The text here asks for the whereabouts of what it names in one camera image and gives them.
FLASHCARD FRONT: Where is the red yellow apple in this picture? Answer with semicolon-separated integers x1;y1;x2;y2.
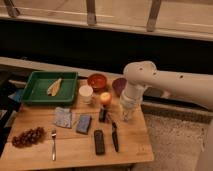
100;92;112;105

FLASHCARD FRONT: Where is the blue sponge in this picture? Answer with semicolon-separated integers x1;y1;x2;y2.
76;115;92;134

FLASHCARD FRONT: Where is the purple bowl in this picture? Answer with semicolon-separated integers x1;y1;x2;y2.
112;78;126;96

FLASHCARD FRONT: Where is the black remote control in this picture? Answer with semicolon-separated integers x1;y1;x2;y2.
94;130;105;155

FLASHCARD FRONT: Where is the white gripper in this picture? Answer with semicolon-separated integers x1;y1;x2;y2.
120;90;142;121

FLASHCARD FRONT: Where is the small dark bottle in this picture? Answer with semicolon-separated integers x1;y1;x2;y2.
99;105;107;122

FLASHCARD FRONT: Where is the green plastic tray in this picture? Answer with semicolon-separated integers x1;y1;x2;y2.
21;71;78;106

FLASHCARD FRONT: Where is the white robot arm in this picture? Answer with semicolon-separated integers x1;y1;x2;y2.
120;61;213;171

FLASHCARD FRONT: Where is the bunch of red grapes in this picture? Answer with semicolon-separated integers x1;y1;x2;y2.
12;127;45;148

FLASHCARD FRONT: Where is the silver fork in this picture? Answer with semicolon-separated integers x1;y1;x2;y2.
51;129;57;161

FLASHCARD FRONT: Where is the orange bowl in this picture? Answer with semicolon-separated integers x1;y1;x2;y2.
87;73;107;91

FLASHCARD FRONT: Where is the black handled knife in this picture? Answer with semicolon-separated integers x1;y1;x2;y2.
107;114;119;152

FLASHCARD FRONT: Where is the white paper cup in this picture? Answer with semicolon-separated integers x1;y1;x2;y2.
79;85;93;104

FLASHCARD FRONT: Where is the grey cloth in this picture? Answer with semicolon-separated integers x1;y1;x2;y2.
54;107;72;128

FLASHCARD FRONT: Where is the wooden table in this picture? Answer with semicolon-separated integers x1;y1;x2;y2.
0;78;155;171

